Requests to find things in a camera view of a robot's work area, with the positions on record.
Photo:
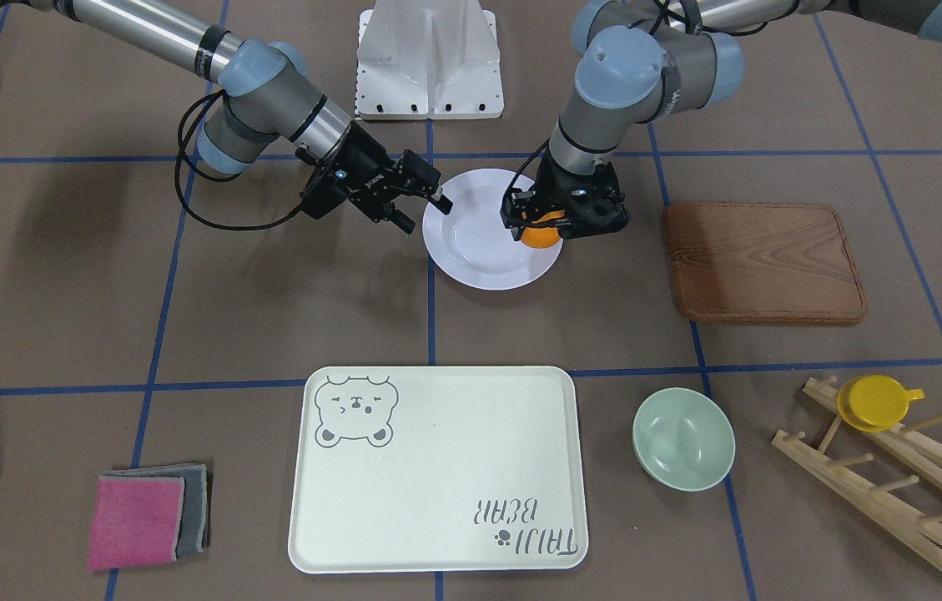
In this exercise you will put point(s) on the cream bear tray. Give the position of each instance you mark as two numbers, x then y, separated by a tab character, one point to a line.
438	468

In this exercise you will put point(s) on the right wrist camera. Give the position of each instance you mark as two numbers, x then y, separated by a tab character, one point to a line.
322	193

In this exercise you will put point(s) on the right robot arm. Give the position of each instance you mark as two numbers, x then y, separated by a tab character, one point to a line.
264	95

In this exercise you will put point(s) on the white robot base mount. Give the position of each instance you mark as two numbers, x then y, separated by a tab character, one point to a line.
428	60

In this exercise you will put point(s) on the yellow mug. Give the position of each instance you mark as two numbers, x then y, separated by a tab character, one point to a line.
875	403

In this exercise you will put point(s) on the green bowl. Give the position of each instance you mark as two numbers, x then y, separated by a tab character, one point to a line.
683	440

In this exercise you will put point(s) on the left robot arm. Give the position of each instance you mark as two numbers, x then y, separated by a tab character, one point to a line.
641	61

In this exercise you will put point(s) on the white round plate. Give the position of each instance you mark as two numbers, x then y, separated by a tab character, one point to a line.
470	243

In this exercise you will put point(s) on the grey folded cloth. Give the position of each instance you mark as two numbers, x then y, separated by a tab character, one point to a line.
194	517

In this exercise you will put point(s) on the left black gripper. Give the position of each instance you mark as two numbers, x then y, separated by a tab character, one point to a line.
555	185

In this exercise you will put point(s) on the orange fruit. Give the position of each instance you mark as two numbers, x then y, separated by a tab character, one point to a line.
545	237

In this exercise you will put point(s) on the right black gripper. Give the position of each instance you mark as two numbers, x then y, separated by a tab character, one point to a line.
367	164

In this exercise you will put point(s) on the wooden cutting board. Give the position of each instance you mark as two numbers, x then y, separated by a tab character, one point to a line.
762	263

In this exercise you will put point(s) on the pink folded cloth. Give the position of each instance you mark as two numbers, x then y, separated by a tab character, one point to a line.
135	522

